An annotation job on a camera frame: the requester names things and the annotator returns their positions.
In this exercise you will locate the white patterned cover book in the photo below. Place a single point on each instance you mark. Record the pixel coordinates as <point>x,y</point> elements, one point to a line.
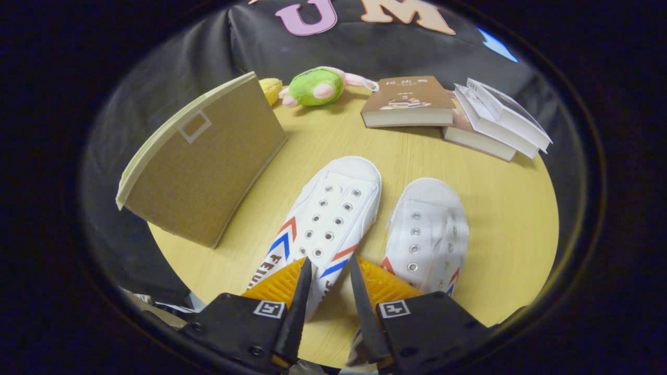
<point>490,125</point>

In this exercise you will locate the beige fabric storage box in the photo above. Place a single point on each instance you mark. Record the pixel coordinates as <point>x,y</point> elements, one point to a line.
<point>203,172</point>

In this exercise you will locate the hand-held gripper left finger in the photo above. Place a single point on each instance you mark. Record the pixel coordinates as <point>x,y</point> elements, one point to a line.
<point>294,317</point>

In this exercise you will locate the pinkish brown cover book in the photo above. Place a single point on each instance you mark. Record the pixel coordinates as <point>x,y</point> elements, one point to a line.
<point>469,136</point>

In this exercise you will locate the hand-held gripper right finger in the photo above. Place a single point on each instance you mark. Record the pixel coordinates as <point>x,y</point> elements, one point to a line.
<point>367,317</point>

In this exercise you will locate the white shoe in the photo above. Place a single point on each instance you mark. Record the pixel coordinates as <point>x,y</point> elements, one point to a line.
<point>333,208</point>
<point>430,234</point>

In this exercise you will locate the yellow plush toy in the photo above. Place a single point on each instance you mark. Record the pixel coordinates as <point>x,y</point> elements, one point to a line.
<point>271,91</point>

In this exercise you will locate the green pink plush toy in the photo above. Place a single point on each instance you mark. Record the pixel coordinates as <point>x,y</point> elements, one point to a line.
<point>315,87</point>

